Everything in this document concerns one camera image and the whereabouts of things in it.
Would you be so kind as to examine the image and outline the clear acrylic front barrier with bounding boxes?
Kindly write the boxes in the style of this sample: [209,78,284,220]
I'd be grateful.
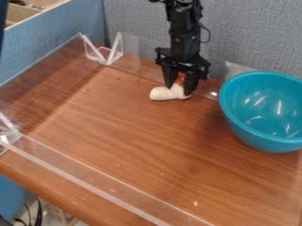
[0,112,216,226]

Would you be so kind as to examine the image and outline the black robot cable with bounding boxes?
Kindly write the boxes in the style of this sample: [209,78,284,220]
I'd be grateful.
[197,21,213,44]

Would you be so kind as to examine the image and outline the wooden shelf box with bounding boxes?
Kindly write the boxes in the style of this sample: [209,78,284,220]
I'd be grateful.
[6,0,71,28]

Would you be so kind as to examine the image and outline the black floor cables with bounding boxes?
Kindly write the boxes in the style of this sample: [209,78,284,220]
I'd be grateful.
[0,197,46,226]

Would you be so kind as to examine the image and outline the clear acrylic corner bracket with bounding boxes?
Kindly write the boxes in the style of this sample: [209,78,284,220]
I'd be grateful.
[82,32,125,65]

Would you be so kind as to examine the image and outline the blue plastic bowl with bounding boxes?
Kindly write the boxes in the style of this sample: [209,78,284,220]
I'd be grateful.
[218,71,302,154]

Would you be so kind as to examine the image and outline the white brown toy mushroom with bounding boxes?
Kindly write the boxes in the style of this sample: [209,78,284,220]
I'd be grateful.
[150,74,190,101]

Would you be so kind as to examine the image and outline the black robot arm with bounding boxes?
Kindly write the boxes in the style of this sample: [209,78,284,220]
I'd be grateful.
[149,0,212,97]

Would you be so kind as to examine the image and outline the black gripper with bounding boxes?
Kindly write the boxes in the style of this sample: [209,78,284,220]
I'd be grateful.
[156,47,212,96]

